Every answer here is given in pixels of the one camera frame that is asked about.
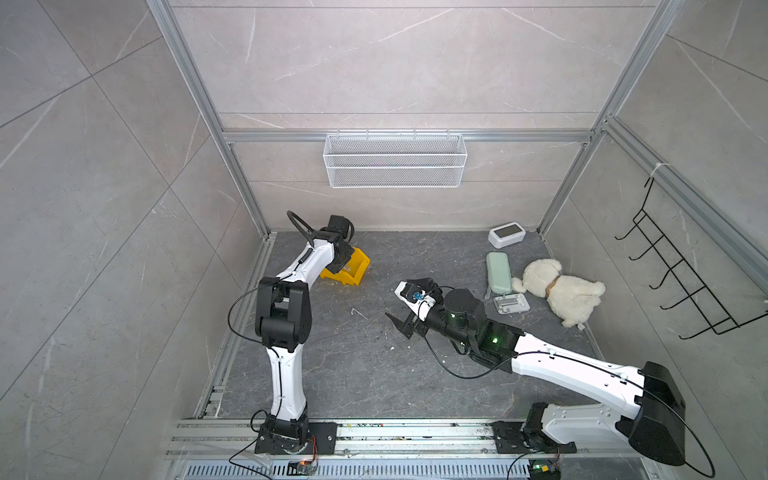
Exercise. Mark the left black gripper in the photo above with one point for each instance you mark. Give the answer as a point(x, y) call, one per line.
point(349, 251)

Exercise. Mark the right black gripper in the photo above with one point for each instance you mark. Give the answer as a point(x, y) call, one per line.
point(407, 327)

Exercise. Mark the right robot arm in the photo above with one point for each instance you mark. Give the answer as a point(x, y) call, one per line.
point(639, 406)

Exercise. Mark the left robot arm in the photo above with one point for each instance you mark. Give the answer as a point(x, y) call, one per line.
point(284, 320)

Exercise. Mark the yellow plastic bin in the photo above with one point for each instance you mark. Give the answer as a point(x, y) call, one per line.
point(352, 273)

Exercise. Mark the mint green case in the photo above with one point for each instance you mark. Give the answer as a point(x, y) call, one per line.
point(499, 278)

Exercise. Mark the white box with grey screen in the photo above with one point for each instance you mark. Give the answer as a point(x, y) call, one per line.
point(505, 235)

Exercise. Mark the white plush toy dog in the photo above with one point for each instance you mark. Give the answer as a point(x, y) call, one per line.
point(570, 298)

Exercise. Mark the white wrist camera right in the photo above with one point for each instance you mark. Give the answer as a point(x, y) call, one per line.
point(419, 304)

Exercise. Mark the white wire mesh basket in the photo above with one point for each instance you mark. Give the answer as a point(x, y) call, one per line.
point(395, 161)

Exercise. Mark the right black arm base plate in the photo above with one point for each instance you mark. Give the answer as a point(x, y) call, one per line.
point(514, 438)

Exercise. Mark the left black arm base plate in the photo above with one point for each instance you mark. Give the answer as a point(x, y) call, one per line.
point(301, 439)

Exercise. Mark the aluminium mounting rail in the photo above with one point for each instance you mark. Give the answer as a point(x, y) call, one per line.
point(360, 438)

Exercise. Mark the black wire hook rack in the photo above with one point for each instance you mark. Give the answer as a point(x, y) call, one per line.
point(679, 270)

